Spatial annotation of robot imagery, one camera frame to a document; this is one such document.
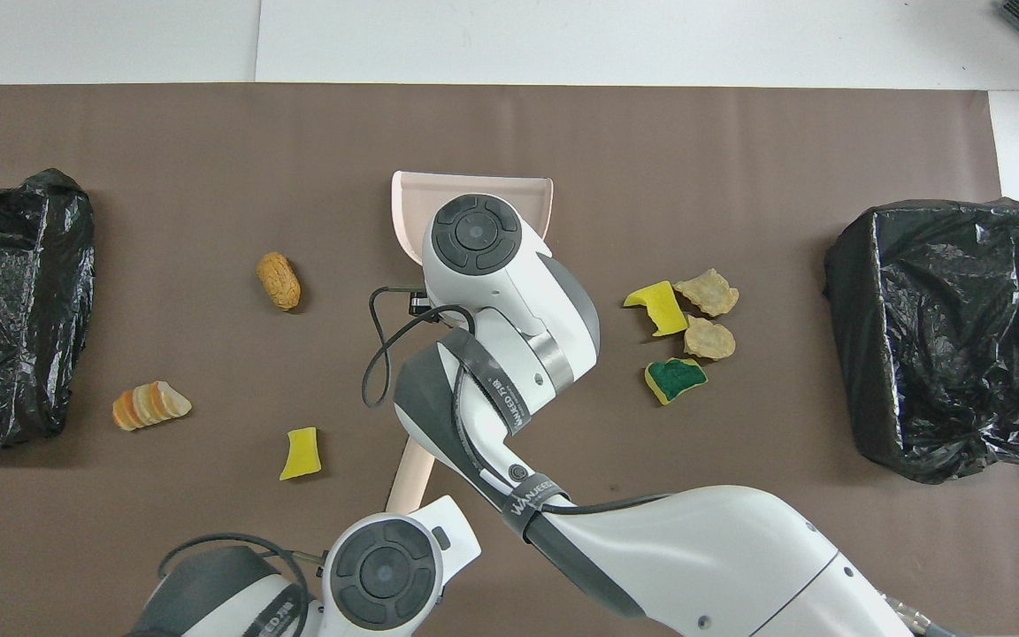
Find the beige hand brush black bristles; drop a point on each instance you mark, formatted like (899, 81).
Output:
(408, 478)

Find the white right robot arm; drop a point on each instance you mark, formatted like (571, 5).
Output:
(739, 548)

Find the black bag lined bin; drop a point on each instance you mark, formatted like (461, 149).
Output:
(5, 310)
(943, 336)

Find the yellow sponge with green scourer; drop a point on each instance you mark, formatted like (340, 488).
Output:
(674, 379)

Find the brown oval croquette toy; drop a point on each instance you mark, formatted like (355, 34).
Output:
(279, 281)

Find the beige chip piece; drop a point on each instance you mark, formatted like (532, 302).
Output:
(709, 338)
(707, 292)

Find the sliced bread loaf toy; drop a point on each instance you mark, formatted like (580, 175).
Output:
(151, 405)

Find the brown paper table mat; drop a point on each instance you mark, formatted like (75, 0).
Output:
(563, 124)

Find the pale pink plastic dustpan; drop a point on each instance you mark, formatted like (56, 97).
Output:
(408, 217)

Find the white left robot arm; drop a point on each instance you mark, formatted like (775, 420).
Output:
(386, 575)

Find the small yellow sponge piece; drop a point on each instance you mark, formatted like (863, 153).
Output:
(302, 454)

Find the notched yellow sponge piece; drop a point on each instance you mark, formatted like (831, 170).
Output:
(662, 308)

